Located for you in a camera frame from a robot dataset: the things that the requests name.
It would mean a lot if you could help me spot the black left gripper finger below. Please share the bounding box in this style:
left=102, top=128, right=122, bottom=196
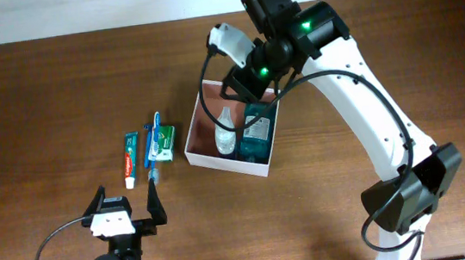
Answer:
left=83, top=185, right=105, bottom=216
left=146, top=179, right=168, bottom=226

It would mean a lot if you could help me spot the clear foam soap pump bottle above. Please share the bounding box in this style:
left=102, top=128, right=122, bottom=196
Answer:
left=214, top=107, right=237, bottom=156

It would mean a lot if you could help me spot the teal Listerine mouthwash bottle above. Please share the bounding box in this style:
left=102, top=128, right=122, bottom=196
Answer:
left=238, top=108, right=276, bottom=164

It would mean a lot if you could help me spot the pink box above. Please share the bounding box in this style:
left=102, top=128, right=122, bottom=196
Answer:
left=184, top=80, right=279, bottom=176

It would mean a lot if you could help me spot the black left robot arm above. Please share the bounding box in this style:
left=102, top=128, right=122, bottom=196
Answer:
left=81, top=178, right=168, bottom=260

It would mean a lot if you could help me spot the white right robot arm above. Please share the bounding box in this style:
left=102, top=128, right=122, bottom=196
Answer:
left=207, top=2, right=462, bottom=260

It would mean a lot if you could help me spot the blue white toothbrush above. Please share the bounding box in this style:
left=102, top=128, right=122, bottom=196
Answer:
left=148, top=111, right=161, bottom=185

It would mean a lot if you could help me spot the green Dettol soap bar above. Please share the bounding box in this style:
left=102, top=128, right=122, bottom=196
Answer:
left=148, top=125, right=176, bottom=163

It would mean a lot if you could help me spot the green Colgate toothpaste tube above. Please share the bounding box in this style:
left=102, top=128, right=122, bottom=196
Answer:
left=124, top=132, right=139, bottom=189

